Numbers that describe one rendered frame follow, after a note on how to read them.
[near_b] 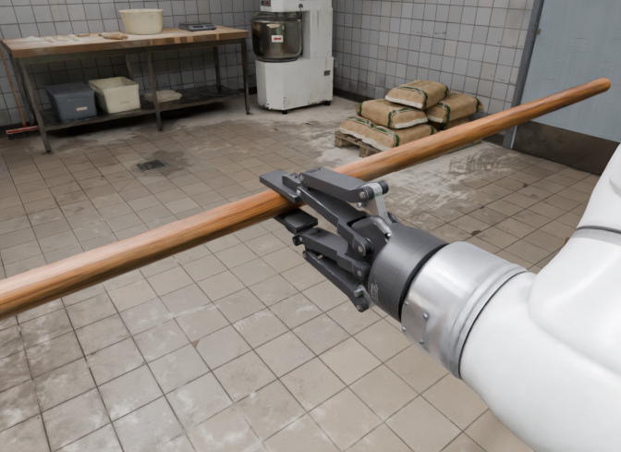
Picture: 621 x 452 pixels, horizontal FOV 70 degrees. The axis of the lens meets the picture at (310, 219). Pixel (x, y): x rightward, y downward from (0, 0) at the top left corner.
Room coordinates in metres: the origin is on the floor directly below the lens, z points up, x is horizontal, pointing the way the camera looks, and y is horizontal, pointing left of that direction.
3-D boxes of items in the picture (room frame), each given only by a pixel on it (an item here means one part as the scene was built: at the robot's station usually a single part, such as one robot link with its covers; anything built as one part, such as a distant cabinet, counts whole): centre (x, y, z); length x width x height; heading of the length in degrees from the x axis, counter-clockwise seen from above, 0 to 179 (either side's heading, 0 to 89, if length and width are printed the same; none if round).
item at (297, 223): (0.44, 0.02, 1.20); 0.07 x 0.03 x 0.01; 37
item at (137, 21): (4.93, 1.71, 1.01); 0.43 x 0.42 x 0.21; 127
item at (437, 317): (0.26, -0.11, 1.23); 0.09 x 0.06 x 0.09; 127
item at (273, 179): (0.44, 0.03, 1.24); 0.07 x 0.03 x 0.01; 37
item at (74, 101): (4.36, 2.34, 0.35); 0.50 x 0.36 x 0.24; 37
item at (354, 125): (4.04, -0.59, 0.22); 0.62 x 0.36 x 0.15; 132
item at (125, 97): (4.61, 2.00, 0.35); 0.50 x 0.36 x 0.24; 38
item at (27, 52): (4.78, 1.78, 0.45); 2.20 x 0.80 x 0.90; 127
